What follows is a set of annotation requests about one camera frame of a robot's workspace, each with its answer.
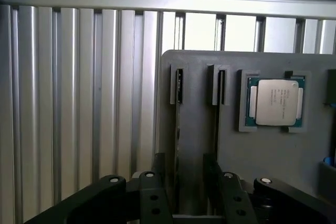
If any black part at rack edge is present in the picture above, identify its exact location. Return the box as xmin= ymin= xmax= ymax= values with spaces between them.
xmin=323 ymin=68 xmax=336 ymax=107

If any silver CPU on green board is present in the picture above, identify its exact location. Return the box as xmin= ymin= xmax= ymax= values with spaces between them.
xmin=245 ymin=76 xmax=307 ymax=128

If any black RAM stick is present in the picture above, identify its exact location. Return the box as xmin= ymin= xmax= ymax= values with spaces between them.
xmin=172 ymin=68 xmax=184 ymax=216

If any grey parts rack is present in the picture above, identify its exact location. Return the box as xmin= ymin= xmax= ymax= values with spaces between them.
xmin=157 ymin=49 xmax=336 ymax=224

